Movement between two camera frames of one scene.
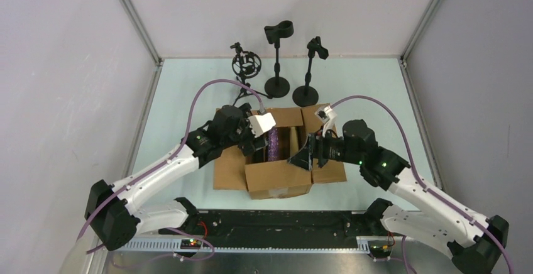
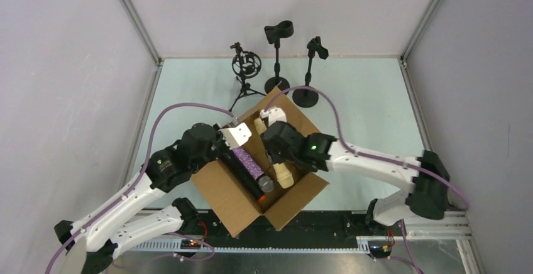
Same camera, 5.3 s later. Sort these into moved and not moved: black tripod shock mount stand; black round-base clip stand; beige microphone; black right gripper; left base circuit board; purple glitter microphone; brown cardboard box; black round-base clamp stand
Moved: purple glitter microphone; brown cardboard box; beige microphone; black right gripper
Not moved: black round-base clamp stand; black round-base clip stand; left base circuit board; black tripod shock mount stand
